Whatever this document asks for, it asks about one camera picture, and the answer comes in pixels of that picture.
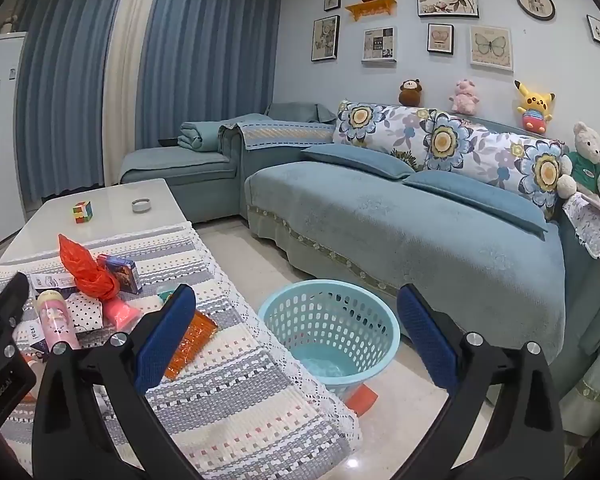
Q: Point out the black framed poster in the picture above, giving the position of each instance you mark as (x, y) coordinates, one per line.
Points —
(325, 38)

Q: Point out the white blue printed box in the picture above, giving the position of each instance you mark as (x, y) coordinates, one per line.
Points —
(47, 281)

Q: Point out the light blue plastic basket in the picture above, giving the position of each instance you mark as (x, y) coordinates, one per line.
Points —
(330, 355)

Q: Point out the woven striped tablecloth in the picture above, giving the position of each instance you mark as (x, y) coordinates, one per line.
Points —
(230, 390)

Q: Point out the folded blue blanket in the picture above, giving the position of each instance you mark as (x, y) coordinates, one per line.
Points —
(200, 136)

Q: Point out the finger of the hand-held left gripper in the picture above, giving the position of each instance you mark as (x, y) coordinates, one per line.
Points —
(7, 300)

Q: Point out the small figurine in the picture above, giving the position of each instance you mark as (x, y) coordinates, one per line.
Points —
(8, 22)

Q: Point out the white teddy bear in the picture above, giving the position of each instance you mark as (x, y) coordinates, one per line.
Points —
(587, 160)

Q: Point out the yellow mouse plush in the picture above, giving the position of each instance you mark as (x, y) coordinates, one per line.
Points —
(534, 107)

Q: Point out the large butterfly wall picture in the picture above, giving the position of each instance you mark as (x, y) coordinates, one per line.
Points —
(491, 47)

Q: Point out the blue curtain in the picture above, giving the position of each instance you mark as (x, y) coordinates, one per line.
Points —
(65, 85)
(205, 45)

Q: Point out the white curtain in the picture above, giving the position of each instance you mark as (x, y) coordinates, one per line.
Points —
(127, 85)

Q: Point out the small black picture frame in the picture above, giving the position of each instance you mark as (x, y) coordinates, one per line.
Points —
(332, 0)

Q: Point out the small butterfly picture frame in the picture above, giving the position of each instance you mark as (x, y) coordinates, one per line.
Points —
(440, 38)

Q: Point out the blue corner sofa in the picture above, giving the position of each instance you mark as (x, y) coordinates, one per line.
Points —
(380, 240)

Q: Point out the orange wall shelf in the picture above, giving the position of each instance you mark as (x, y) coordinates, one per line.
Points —
(370, 8)

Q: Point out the pink pig plush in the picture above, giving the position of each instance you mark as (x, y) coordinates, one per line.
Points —
(464, 97)

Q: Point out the floral cushion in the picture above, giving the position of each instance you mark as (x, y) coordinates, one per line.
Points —
(542, 172)
(460, 147)
(375, 127)

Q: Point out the white patchwork wall picture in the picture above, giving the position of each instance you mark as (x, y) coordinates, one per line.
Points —
(379, 44)

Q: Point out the pink packet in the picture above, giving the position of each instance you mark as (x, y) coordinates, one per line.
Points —
(121, 314)

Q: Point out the small white carton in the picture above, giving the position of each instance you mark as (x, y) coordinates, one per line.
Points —
(29, 334)

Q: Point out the purple carton box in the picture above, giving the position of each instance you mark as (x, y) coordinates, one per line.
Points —
(127, 272)

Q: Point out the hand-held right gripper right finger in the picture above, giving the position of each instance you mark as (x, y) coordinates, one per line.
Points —
(426, 342)

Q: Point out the blue pillow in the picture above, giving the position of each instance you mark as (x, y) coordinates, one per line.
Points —
(475, 197)
(355, 160)

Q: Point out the orange foil packet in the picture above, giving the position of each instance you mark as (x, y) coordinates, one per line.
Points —
(190, 345)

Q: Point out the grey tape roll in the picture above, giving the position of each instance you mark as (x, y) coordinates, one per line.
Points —
(141, 206)

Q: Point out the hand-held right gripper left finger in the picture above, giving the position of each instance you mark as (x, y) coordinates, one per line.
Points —
(164, 345)

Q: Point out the pink bottle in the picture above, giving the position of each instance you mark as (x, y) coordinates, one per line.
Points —
(57, 322)

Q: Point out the orange plastic bag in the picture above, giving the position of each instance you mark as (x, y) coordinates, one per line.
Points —
(87, 270)

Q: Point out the teal packet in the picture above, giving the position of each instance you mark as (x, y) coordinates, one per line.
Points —
(166, 294)

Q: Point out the brown monkey plush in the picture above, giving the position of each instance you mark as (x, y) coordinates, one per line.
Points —
(411, 93)

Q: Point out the striped blue armrest cover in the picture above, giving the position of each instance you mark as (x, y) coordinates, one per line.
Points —
(280, 132)

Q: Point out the round wall frame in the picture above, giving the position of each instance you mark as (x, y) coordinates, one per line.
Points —
(535, 3)

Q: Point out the colourful puzzle cube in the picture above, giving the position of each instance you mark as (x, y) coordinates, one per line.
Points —
(82, 211)

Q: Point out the polka dot box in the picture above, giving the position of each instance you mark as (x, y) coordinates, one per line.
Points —
(85, 312)

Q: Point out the orange flat object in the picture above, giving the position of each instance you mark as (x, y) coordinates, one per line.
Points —
(364, 401)

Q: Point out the floral white armrest cloth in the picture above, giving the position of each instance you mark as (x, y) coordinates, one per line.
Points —
(592, 232)

